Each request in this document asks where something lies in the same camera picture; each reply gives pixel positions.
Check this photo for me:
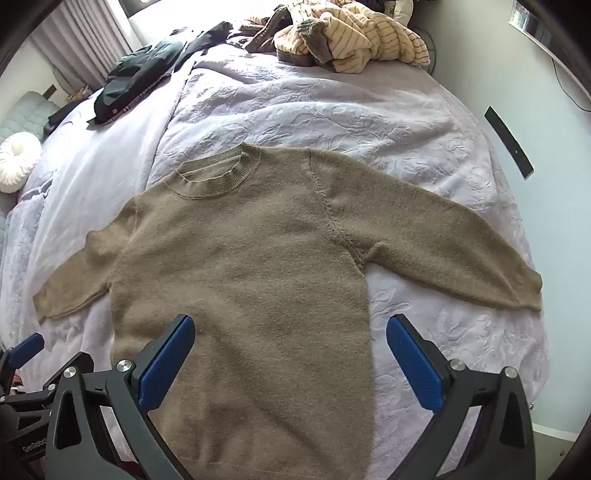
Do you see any tan knit sweater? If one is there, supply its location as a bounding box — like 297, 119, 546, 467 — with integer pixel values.
33, 144, 542, 479

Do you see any dark green black clothes pile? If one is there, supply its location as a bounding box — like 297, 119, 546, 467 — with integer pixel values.
90, 21, 232, 126

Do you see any striped cream brown clothes pile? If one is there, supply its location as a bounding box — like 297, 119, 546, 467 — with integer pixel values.
238, 1, 431, 74

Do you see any white round pleated cushion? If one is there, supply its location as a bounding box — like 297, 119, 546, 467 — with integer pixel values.
0, 132, 42, 194

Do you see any grey pleated curtain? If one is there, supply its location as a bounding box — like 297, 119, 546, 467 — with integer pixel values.
29, 0, 142, 94

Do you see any lavender embossed bed blanket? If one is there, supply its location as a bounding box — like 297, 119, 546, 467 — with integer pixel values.
1, 47, 549, 479

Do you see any black wall strip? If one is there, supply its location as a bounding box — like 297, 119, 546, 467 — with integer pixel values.
484, 106, 534, 180

